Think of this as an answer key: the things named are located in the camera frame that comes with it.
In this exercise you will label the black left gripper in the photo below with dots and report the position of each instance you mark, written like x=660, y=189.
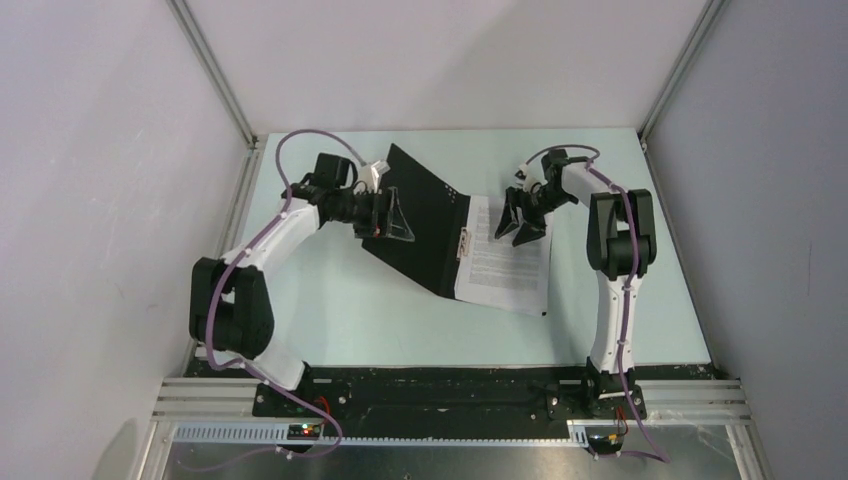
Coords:
x=388, y=222

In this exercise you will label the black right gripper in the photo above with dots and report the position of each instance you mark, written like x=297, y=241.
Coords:
x=509, y=220

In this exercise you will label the red and black folder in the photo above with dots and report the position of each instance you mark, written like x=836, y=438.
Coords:
x=436, y=212

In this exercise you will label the white text-printed paper sheet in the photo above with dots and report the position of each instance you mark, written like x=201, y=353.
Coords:
x=496, y=274

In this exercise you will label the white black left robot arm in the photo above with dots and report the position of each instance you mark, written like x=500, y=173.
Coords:
x=231, y=312

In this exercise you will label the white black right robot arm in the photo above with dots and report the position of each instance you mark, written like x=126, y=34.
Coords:
x=620, y=246

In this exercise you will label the metal folder clip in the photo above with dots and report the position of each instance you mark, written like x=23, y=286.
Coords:
x=464, y=245

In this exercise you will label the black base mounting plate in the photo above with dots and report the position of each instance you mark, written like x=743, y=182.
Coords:
x=439, y=403

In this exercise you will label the left controller board with leds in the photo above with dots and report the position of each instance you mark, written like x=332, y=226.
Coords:
x=304, y=431

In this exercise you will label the right controller board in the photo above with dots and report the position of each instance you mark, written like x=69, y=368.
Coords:
x=604, y=445

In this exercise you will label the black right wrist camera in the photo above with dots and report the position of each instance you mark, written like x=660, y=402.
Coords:
x=560, y=159

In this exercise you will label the aluminium front frame rail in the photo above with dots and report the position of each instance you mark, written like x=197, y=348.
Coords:
x=686, y=426

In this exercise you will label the right aluminium corner post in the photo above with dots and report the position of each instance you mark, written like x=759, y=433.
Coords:
x=685, y=60

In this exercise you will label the aluminium corner post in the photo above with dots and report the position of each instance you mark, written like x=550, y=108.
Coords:
x=685, y=60
x=206, y=57

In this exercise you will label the left aluminium corner post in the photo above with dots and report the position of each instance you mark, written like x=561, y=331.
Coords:
x=206, y=57

